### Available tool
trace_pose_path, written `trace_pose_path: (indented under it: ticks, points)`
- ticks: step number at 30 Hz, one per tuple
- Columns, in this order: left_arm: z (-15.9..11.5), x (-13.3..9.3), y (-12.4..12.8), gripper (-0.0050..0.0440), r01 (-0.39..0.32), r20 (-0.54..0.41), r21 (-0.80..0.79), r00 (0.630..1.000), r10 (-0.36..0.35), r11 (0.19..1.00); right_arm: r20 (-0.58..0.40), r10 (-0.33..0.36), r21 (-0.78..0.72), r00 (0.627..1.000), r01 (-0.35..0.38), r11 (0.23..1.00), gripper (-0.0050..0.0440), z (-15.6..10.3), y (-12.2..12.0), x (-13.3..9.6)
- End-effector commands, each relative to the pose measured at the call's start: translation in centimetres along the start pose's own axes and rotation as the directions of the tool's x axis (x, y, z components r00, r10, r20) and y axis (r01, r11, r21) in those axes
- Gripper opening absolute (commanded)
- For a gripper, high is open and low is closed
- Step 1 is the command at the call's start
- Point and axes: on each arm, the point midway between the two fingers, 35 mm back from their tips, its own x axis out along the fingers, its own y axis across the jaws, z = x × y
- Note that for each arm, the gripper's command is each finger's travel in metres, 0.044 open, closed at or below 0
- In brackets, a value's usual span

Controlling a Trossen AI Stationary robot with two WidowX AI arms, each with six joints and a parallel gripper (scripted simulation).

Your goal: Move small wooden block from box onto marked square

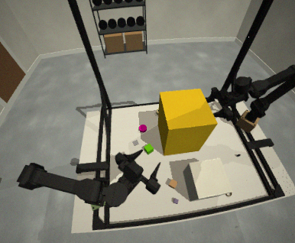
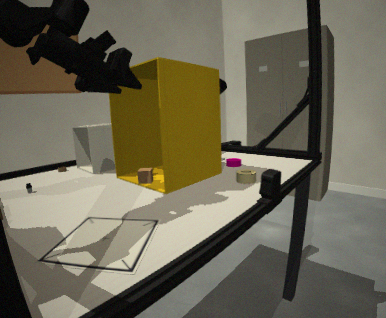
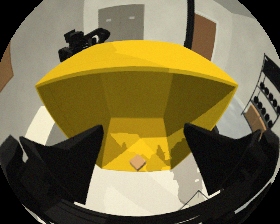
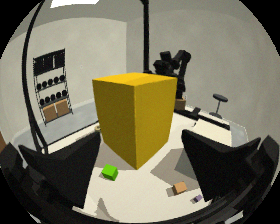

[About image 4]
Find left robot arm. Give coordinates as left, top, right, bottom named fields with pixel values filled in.
left=153, top=50, right=191, bottom=100

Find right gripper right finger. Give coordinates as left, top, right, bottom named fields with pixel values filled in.
left=181, top=129, right=261, bottom=202

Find small green block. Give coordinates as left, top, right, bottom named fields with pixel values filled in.
left=102, top=164, right=118, bottom=181

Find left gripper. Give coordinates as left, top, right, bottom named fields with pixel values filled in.
left=143, top=68, right=179, bottom=86

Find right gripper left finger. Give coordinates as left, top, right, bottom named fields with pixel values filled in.
left=18, top=131, right=101, bottom=209

